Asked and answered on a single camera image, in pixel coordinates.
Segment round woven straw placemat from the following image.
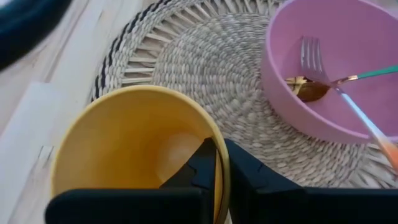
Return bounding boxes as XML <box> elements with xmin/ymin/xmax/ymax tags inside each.
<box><xmin>90</xmin><ymin>0</ymin><xmax>398</xmax><ymax>190</ymax></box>

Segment yellow plastic bowl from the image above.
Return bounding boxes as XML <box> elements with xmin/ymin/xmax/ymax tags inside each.
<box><xmin>49</xmin><ymin>84</ymin><xmax>231</xmax><ymax>224</ymax></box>

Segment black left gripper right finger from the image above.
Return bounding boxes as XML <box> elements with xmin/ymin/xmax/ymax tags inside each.
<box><xmin>224</xmin><ymin>138</ymin><xmax>398</xmax><ymax>224</ymax></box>

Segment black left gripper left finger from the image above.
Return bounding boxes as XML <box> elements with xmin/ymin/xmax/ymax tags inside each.
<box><xmin>44</xmin><ymin>138</ymin><xmax>218</xmax><ymax>224</ymax></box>

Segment pink plastic bowl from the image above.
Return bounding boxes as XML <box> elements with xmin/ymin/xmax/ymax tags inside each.
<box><xmin>260</xmin><ymin>0</ymin><xmax>398</xmax><ymax>146</ymax></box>

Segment gold spoon green handle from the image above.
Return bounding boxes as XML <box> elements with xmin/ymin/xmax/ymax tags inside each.
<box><xmin>285</xmin><ymin>64</ymin><xmax>398</xmax><ymax>103</ymax></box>

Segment silver fork blue-orange handle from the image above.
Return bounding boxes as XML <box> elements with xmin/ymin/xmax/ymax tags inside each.
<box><xmin>299</xmin><ymin>36</ymin><xmax>398</xmax><ymax>172</ymax></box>

